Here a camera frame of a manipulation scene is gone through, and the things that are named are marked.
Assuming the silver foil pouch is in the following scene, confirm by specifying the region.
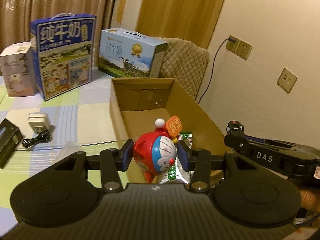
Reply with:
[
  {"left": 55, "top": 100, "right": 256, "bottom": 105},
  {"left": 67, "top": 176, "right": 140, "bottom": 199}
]
[{"left": 156, "top": 132, "right": 193, "bottom": 185}]

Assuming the clear plastic cup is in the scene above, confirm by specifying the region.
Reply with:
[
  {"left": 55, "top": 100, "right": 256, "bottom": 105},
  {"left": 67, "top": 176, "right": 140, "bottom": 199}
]
[{"left": 54, "top": 141, "right": 82, "bottom": 163}]

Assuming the red Doraemon toy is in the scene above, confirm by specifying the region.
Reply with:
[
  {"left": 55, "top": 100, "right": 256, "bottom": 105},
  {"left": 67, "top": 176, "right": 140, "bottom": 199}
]
[{"left": 133, "top": 115, "right": 182, "bottom": 184}]

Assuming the white power adapter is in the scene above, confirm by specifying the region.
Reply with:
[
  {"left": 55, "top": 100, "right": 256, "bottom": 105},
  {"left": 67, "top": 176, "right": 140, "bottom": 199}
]
[{"left": 28, "top": 112, "right": 50, "bottom": 134}]

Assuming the black shaver box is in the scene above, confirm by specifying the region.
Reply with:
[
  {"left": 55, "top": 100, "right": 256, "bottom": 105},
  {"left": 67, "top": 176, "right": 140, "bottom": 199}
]
[{"left": 0, "top": 119, "right": 23, "bottom": 169}]

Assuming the person's right hand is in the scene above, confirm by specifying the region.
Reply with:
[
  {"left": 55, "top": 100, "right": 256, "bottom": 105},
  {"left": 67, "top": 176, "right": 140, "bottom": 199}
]
[{"left": 299, "top": 188, "right": 320, "bottom": 212}]

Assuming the checkered tablecloth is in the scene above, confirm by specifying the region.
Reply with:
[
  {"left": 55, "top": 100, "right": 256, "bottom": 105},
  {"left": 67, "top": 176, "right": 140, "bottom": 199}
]
[{"left": 0, "top": 65, "right": 131, "bottom": 238}]

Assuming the open brown cardboard box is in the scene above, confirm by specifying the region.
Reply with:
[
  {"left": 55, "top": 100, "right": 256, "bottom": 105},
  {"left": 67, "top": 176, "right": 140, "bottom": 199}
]
[{"left": 109, "top": 77, "right": 232, "bottom": 184}]

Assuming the quilted beige chair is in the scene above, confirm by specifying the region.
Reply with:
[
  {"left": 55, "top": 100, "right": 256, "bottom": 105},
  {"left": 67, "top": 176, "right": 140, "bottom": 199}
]
[{"left": 159, "top": 37, "right": 209, "bottom": 99}]

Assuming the light blue milk gift box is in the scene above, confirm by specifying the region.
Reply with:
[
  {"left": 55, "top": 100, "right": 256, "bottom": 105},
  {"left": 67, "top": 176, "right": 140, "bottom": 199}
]
[{"left": 98, "top": 28, "right": 168, "bottom": 77}]

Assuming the tall blue milk carton box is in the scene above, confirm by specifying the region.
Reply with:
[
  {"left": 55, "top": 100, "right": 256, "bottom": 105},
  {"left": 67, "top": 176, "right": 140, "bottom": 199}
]
[{"left": 30, "top": 12, "right": 96, "bottom": 101}]

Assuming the white humidifier box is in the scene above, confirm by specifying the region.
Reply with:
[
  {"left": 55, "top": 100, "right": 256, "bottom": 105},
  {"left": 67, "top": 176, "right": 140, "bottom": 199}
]
[{"left": 1, "top": 41, "right": 37, "bottom": 98}]

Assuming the brown curtain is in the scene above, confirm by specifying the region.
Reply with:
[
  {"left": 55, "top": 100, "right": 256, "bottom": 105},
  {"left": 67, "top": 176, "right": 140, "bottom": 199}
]
[{"left": 0, "top": 0, "right": 115, "bottom": 67}]

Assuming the lower wall socket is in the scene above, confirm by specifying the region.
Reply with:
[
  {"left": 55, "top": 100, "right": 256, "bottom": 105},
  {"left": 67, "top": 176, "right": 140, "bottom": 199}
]
[{"left": 277, "top": 68, "right": 298, "bottom": 94}]

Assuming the wall switch plate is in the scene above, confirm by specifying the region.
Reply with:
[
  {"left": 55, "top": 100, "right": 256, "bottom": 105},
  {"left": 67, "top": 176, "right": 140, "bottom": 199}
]
[{"left": 236, "top": 41, "right": 252, "bottom": 60}]

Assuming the wall power socket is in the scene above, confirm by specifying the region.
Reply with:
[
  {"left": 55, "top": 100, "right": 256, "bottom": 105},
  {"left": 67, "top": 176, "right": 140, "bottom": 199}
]
[{"left": 226, "top": 35, "right": 240, "bottom": 54}]

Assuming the black wall cable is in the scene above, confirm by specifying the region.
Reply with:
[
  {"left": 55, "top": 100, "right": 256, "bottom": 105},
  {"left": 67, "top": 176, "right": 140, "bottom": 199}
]
[{"left": 197, "top": 37, "right": 237, "bottom": 105}]

